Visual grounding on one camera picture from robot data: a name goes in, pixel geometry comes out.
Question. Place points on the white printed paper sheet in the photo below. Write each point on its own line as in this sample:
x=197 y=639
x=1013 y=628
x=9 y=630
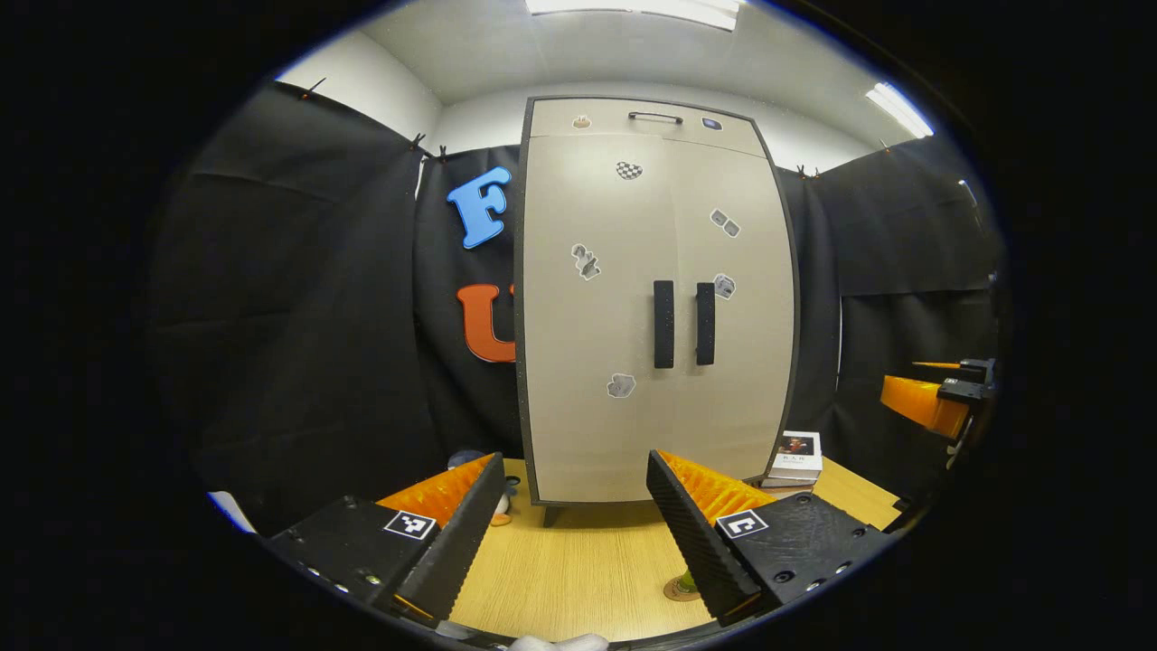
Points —
x=230 y=511

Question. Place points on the white cabinet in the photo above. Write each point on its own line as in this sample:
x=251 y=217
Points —
x=519 y=380

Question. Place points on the white cabinet drawer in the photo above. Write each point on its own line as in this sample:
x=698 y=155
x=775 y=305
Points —
x=615 y=117

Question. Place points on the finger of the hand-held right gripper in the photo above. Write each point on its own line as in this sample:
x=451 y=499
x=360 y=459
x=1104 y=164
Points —
x=922 y=404
x=974 y=367

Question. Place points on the round brown coaster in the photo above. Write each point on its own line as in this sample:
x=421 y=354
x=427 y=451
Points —
x=675 y=592

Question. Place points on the ceiling light panel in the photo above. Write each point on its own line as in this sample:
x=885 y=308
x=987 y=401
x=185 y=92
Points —
x=633 y=9
x=899 y=108

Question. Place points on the penguin plush toy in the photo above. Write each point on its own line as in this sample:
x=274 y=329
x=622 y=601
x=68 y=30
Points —
x=465 y=458

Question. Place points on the brown book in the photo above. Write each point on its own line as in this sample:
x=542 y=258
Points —
x=785 y=483

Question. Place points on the white cabinet door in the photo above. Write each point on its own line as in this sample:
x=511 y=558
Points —
x=587 y=362
x=750 y=380

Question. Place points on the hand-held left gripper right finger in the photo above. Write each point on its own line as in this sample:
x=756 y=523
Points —
x=696 y=542

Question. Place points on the black backdrop cloth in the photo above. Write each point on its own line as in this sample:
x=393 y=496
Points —
x=298 y=344

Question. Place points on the white book with portrait cover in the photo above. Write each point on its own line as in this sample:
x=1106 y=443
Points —
x=797 y=457

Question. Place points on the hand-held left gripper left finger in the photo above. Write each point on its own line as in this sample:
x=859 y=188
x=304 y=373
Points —
x=456 y=542

